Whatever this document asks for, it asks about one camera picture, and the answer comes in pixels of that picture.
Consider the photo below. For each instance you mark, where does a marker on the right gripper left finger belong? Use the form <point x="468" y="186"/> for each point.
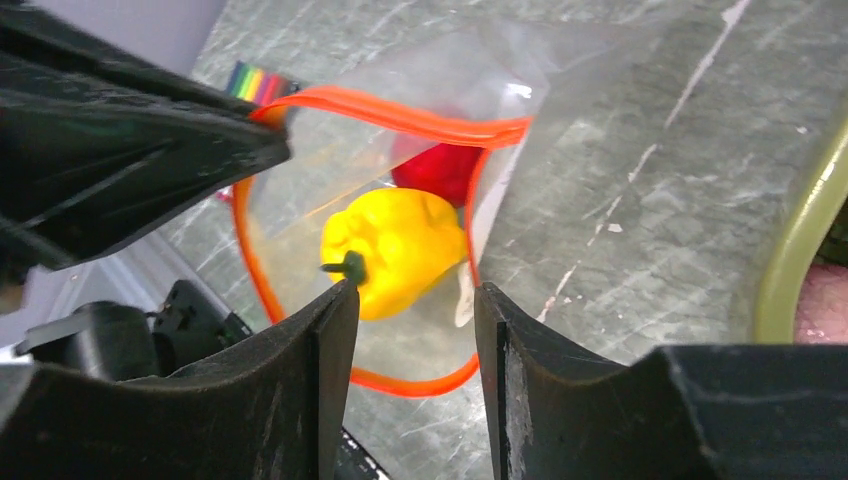
<point x="268" y="407"/>

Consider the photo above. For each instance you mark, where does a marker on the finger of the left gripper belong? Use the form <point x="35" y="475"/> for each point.
<point x="99" y="147"/>

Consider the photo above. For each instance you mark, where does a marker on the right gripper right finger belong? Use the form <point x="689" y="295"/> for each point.
<point x="556" y="410"/>

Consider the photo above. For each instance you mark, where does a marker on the yellow bell pepper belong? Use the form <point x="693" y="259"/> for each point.
<point x="395" y="244"/>

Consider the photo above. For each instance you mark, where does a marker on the clear zip top bag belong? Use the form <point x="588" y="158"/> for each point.
<point x="482" y="85"/>

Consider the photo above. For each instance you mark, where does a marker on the red pomegranate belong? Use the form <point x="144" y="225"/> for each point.
<point x="441" y="169"/>

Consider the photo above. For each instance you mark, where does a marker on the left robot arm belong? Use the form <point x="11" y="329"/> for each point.
<point x="114" y="341"/>

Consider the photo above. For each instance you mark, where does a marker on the purple onion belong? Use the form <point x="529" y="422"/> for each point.
<point x="821" y="315"/>

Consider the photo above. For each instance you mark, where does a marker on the colored marker pack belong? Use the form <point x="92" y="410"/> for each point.
<point x="257" y="85"/>

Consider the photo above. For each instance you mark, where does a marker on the olive green plastic bin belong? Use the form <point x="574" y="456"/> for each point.
<point x="820" y="199"/>

